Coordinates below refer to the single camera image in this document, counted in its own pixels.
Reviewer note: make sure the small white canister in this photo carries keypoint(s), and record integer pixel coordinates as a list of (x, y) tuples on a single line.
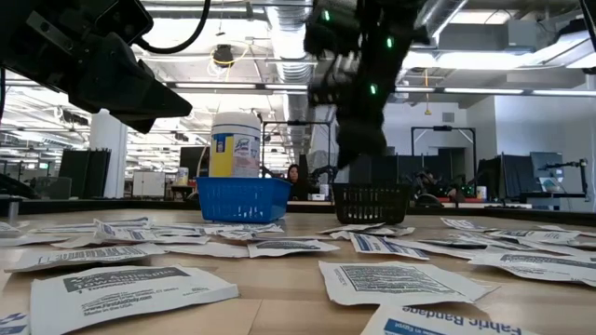
[(182, 176)]

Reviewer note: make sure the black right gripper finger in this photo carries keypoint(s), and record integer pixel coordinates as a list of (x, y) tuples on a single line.
[(358, 137)]

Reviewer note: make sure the white Lysol wipes canister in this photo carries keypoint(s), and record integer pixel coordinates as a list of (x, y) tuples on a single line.
[(235, 144)]

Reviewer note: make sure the white cabinet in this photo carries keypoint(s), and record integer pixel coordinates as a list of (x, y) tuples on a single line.
[(148, 183)]

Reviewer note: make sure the computer monitor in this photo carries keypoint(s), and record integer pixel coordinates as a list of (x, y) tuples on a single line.
[(546, 164)]

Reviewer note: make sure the black partition panel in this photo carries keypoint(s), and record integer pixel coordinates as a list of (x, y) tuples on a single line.
[(85, 173)]

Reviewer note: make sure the black overhead camera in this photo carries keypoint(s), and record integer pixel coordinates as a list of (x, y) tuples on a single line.
[(223, 55)]

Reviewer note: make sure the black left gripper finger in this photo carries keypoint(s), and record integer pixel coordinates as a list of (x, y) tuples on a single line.
[(130, 93)]

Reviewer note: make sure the person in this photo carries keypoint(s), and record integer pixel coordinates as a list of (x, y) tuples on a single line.
[(295, 181)]

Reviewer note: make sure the black plastic basket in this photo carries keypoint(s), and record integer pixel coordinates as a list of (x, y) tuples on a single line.
[(371, 205)]

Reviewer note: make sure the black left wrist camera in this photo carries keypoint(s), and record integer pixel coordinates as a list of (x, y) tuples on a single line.
[(123, 18)]

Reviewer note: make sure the black aluminium table frame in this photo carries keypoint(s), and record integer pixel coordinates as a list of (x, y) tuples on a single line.
[(93, 205)]

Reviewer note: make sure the blue plastic basket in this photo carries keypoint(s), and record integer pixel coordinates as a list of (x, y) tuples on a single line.
[(243, 200)]

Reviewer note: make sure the black station frame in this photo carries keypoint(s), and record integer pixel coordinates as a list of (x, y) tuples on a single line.
[(298, 123), (442, 128)]

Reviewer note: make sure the ceiling light strip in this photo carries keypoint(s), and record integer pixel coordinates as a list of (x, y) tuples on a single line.
[(216, 85), (484, 90)]

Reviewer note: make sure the silver ventilation duct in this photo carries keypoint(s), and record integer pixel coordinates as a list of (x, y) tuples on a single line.
[(288, 46)]

